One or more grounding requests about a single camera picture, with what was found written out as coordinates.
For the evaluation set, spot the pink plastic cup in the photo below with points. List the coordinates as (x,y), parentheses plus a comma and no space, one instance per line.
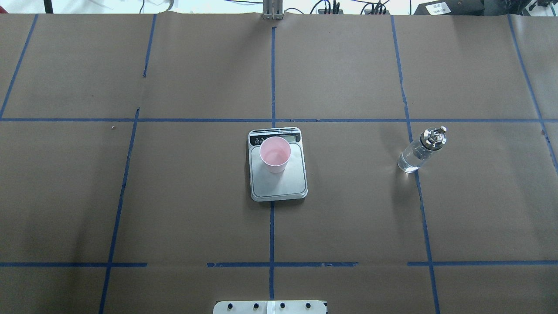
(275,153)

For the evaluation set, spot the clear glass sauce bottle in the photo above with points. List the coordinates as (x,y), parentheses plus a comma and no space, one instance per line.
(417,153)

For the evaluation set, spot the white digital kitchen scale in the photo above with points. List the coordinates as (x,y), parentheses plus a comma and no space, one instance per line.
(291,183)

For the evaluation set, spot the black box on desk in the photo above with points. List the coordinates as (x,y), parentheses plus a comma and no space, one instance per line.
(451,7)

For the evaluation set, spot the aluminium frame post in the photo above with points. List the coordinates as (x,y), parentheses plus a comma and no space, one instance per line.
(272,10)

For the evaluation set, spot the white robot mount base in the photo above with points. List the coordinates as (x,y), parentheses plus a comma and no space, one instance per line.
(271,307)

